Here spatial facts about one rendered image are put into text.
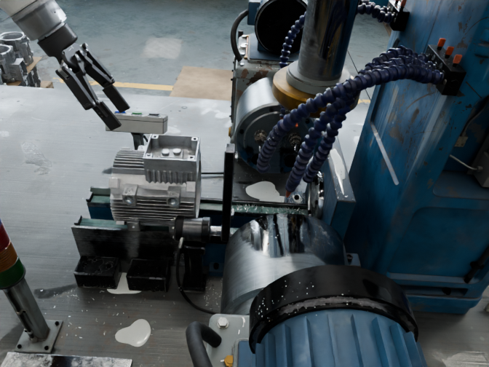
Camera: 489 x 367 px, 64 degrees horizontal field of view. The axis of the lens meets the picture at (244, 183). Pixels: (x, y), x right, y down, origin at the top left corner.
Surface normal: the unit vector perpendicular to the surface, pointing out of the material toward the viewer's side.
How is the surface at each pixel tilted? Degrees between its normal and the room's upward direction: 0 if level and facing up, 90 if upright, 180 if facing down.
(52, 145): 0
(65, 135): 0
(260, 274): 28
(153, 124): 66
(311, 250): 13
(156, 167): 90
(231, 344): 0
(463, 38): 90
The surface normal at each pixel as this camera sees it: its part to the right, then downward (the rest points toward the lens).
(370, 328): 0.29, -0.72
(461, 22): -1.00, -0.07
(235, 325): 0.07, -0.76
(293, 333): -0.60, -0.62
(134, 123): 0.00, 0.29
